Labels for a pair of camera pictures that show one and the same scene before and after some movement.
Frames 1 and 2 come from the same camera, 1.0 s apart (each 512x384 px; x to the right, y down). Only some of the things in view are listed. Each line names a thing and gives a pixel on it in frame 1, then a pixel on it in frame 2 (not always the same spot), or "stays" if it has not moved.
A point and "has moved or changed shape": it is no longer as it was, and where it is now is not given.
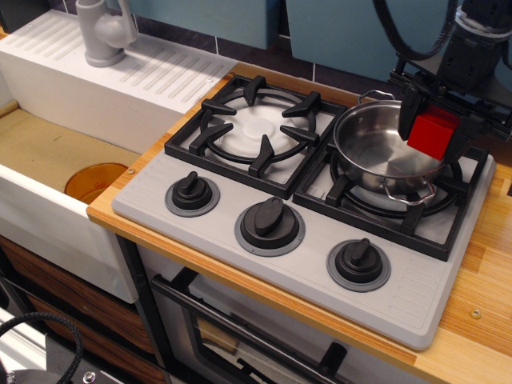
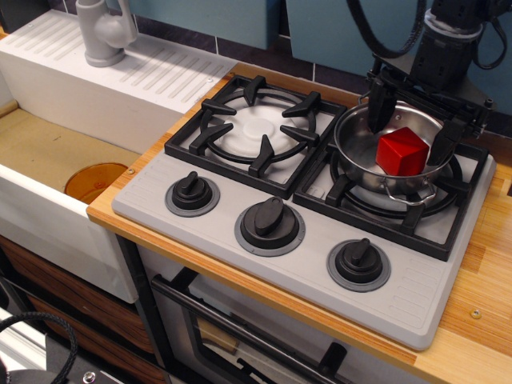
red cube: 432,131 has moved or changed shape
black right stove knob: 358,266 stays
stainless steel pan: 372,151 stays
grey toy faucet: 106,34 stays
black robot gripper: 475,64 → 438,78
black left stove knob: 193,196 stays
